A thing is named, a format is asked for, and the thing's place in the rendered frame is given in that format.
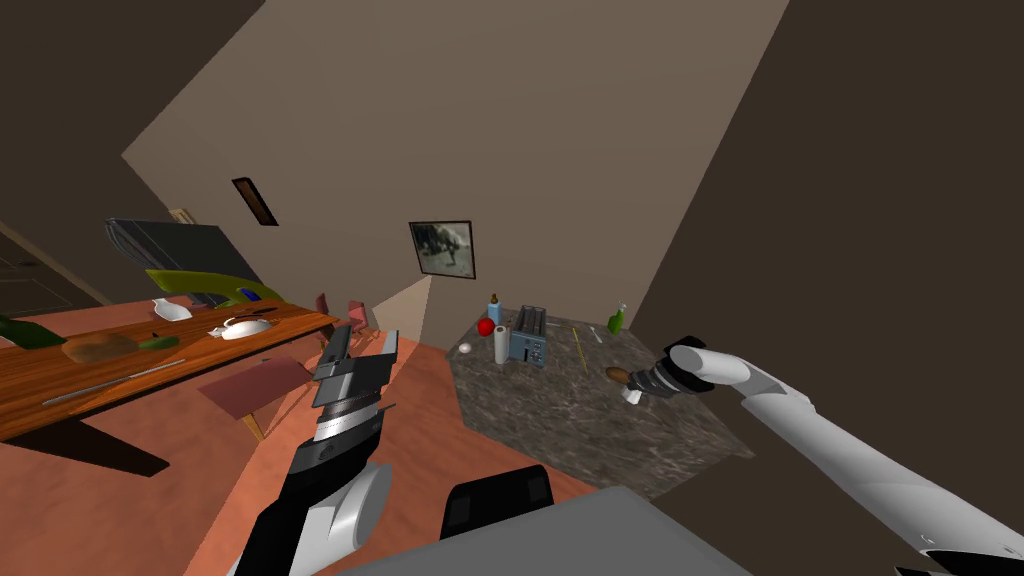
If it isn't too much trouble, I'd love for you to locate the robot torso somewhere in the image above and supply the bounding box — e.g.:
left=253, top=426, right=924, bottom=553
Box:
left=335, top=463, right=755, bottom=576

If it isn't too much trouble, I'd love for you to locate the blue grey toaster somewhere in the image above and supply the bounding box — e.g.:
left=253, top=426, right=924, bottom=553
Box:
left=508, top=305, right=550, bottom=369

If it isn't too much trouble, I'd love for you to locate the black appliance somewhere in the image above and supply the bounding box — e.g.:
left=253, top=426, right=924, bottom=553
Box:
left=103, top=216, right=266, bottom=306

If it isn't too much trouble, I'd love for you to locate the narrow dark wall picture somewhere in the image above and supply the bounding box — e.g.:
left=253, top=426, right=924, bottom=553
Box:
left=231, top=176, right=281, bottom=229

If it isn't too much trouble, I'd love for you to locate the brown bread loaf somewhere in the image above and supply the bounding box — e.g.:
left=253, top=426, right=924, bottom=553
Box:
left=61, top=332, right=140, bottom=366

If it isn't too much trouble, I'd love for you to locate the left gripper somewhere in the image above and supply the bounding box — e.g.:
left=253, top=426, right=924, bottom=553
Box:
left=311, top=323, right=401, bottom=411

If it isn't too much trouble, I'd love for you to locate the dark framed picture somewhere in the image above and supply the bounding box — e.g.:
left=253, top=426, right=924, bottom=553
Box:
left=407, top=219, right=479, bottom=282

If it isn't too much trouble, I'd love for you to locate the dark green bottle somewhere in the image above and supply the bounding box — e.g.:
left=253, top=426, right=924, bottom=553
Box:
left=0, top=315, right=67, bottom=352

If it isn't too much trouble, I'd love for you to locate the wooden dining table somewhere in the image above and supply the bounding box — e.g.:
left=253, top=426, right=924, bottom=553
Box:
left=0, top=299, right=342, bottom=446

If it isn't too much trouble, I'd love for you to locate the long silver knife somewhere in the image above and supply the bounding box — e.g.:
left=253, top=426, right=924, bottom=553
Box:
left=40, top=359, right=188, bottom=408

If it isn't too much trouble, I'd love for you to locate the white kettle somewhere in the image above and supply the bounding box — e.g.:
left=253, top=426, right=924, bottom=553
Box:
left=207, top=315, right=275, bottom=342

